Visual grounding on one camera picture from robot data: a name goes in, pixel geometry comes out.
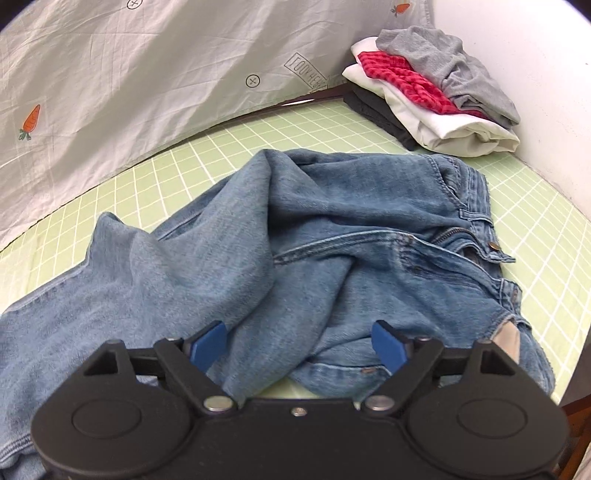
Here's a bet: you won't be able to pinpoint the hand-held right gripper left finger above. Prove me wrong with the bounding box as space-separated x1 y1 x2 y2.
83 320 234 414

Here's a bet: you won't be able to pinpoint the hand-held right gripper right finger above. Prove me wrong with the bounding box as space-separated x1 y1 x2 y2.
362 320 518 413

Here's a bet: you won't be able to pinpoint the blue denim jeans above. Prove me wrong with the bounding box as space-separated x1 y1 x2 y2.
0 148 557 480

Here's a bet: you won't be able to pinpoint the brown wooden furniture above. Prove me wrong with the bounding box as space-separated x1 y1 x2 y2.
561 392 591 480

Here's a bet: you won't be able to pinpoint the white folded garment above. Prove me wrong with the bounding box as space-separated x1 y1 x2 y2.
342 38 520 158

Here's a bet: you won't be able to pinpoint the dark folded garment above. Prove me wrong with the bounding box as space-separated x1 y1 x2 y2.
344 83 419 151

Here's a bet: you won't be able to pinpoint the grey carrot print sheet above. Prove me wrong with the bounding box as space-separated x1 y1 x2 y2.
0 0 437 252

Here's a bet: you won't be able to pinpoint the red checked garment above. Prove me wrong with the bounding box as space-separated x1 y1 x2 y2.
358 51 497 118

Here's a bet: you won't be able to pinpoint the grey folded garment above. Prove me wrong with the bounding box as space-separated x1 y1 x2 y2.
375 25 522 125

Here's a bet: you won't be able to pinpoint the dark bed frame edge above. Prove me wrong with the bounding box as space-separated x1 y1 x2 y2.
272 85 352 109

